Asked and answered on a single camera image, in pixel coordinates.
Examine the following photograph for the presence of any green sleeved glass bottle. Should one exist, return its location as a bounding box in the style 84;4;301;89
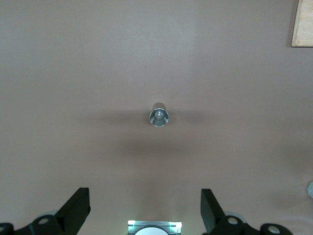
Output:
305;180;313;199

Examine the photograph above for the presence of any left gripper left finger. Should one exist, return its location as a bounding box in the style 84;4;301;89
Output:
0;187;91;235

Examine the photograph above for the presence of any brown table cloth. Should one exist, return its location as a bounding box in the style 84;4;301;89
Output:
0;0;313;235

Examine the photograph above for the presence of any wooden cutting board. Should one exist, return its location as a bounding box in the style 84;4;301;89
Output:
291;0;313;47

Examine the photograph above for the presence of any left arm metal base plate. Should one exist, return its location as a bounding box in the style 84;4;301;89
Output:
127;220;183;235

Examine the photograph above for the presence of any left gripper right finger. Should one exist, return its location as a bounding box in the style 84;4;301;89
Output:
200;188;294;235

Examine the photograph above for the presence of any steel jigger measuring cup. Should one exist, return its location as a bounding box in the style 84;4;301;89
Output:
149;102;170;128

